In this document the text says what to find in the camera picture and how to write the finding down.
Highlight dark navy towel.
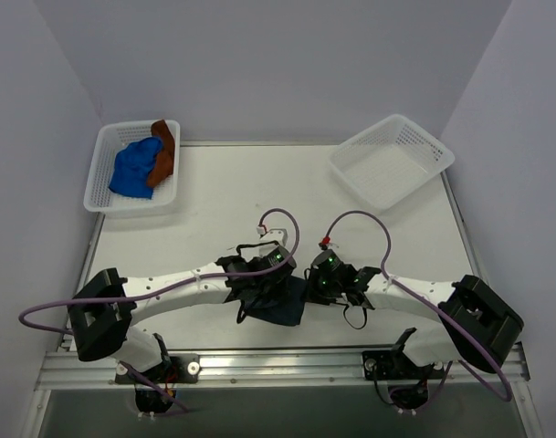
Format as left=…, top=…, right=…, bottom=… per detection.
left=247, top=276, right=307, bottom=327

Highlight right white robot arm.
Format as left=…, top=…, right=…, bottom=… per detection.
left=307, top=249, right=524, bottom=373

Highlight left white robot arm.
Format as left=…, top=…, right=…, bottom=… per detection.
left=68, top=241, right=297, bottom=372

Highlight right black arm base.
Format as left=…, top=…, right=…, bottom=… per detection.
left=362, top=328, right=446, bottom=415

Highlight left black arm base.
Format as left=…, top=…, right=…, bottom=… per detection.
left=114, top=331, right=202, bottom=417

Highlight right white plastic basket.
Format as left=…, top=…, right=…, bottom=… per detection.
left=329, top=114, right=455, bottom=212

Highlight white plastic basket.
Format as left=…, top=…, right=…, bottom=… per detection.
left=83, top=120, right=181, bottom=218
left=329, top=114, right=455, bottom=212

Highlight brown towel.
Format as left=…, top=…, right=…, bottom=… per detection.
left=146, top=120, right=175, bottom=189

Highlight bright blue towel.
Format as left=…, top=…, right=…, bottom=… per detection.
left=109, top=137, right=163, bottom=199

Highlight left white plastic basket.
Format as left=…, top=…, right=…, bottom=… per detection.
left=83, top=120, right=181, bottom=218

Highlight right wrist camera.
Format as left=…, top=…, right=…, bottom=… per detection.
left=318, top=235, right=340, bottom=251

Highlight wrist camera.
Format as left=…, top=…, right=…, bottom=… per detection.
left=257, top=228, right=288, bottom=254
left=318, top=235, right=340, bottom=251

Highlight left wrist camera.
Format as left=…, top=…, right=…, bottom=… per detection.
left=257, top=228, right=288, bottom=254

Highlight aluminium front rail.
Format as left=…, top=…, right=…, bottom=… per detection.
left=34, top=344, right=530, bottom=391

